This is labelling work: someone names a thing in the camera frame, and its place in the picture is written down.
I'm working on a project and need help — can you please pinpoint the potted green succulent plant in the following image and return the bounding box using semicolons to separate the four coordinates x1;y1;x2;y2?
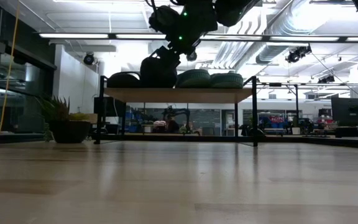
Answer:
35;95;93;145

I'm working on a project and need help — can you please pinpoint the yellow cable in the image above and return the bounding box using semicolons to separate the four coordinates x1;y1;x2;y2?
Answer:
0;0;22;135

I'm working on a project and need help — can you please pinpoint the silver ventilation duct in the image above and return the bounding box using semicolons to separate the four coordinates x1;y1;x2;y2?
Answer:
255;0;332;65

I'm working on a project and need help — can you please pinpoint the black monitor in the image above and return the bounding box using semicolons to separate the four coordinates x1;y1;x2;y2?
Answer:
331;96;358;128

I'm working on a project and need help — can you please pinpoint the long ceiling light bar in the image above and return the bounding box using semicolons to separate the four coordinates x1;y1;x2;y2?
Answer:
39;32;358;43

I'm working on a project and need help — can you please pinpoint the beige cardboard box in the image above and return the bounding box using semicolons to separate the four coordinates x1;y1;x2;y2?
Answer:
85;112;101;124

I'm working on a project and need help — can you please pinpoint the teal rubber slide sandal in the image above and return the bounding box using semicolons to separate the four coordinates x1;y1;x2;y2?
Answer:
209;72;245;90
175;68;212;89

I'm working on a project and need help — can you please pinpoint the wooden shelf black metal frame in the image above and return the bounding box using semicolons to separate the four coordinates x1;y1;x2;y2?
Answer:
93;75;259;148

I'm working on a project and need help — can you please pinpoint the black rubber slide sandal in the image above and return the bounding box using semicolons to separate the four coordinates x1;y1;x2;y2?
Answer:
106;71;142;89
139;55;179;89

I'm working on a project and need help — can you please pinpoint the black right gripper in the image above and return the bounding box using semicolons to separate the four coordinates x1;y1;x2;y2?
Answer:
157;41;199;68

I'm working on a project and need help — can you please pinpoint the black metal gantry frame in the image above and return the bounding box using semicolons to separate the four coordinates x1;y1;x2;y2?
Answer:
268;82;300;127

